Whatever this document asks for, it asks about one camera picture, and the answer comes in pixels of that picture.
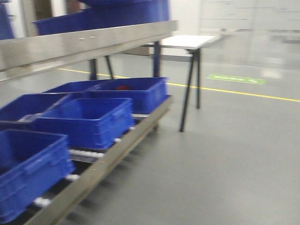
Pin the blue crate behind capacitor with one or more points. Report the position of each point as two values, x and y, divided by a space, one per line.
107 14

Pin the blue crate with red item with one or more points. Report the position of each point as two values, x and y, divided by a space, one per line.
147 93

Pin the red item in crate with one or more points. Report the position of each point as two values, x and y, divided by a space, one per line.
123 87

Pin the blue crate middle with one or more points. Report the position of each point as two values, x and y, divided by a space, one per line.
91 123

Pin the white table black legs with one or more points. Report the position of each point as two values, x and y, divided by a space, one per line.
193 45

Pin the green floor sticker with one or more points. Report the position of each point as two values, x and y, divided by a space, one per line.
238 79

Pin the blue crate back left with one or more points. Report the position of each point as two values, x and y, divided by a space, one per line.
23 112

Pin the blue crate front left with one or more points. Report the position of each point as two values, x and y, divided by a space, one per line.
30 164

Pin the blue crate upper left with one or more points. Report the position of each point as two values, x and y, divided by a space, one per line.
6 31

